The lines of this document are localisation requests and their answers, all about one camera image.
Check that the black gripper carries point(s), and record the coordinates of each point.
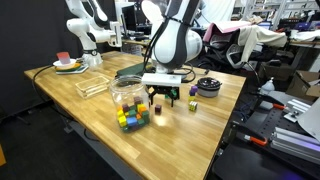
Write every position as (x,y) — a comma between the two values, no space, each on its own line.
(163,90)

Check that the dark purple wooden block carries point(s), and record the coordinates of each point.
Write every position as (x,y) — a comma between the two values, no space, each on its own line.
(158,108)

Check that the white robot arm foreground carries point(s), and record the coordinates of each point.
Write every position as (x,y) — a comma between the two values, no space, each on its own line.
(174,42)

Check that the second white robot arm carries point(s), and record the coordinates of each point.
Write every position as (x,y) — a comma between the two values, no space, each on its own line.
(92,26)

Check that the small yellow block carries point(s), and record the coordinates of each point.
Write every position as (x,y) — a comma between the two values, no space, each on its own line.
(191,98)

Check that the small Rubik's cube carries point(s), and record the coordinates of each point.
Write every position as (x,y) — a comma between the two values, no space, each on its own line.
(193,106)

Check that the violet block on yellow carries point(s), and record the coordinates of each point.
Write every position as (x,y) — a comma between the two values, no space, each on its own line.
(193,90)

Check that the clear plastic jar of blocks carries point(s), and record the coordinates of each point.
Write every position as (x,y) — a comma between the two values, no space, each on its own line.
(131,100)

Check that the dark green flat case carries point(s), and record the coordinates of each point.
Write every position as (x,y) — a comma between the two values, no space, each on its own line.
(136,69)

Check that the black and grey round bowl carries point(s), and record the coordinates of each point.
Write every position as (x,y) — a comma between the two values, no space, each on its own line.
(208,87)

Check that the black office chair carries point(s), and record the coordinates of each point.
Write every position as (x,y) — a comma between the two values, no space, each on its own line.
(221,48)

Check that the clear acrylic box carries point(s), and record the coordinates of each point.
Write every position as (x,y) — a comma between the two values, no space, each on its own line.
(91,87)

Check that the stack of colourful plates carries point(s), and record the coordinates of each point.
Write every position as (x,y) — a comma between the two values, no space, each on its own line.
(74,67)

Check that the pink red cup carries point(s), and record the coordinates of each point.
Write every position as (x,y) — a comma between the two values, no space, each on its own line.
(63,57)

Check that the cardboard box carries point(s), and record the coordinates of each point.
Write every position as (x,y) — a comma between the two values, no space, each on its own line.
(305,85)

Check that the white camera bar on wrist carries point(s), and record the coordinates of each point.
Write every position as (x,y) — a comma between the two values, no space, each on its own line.
(161,79)

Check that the orange handled tool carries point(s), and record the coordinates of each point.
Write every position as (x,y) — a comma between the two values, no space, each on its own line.
(262,141)

